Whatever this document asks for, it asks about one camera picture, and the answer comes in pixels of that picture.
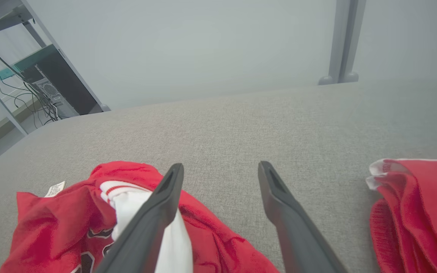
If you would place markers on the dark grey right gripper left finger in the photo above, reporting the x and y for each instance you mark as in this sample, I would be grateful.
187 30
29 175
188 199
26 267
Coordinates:
142 242

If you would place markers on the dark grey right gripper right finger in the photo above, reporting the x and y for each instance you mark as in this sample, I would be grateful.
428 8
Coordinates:
302 246

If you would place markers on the red white sports jersey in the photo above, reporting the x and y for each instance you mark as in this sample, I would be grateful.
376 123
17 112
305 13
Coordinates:
59 227

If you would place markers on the red white-trimmed shorts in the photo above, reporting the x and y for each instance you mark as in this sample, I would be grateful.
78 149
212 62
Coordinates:
423 212

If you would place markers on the grey fabric sofa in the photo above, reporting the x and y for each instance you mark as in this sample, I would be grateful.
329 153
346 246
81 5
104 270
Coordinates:
241 129

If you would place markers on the black computer tower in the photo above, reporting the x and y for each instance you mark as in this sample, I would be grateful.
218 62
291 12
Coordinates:
70 83

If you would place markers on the teal flat box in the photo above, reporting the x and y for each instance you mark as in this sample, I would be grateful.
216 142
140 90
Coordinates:
29 60

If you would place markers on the grey partition post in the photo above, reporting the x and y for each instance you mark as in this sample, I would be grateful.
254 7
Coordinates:
70 60
355 38
336 38

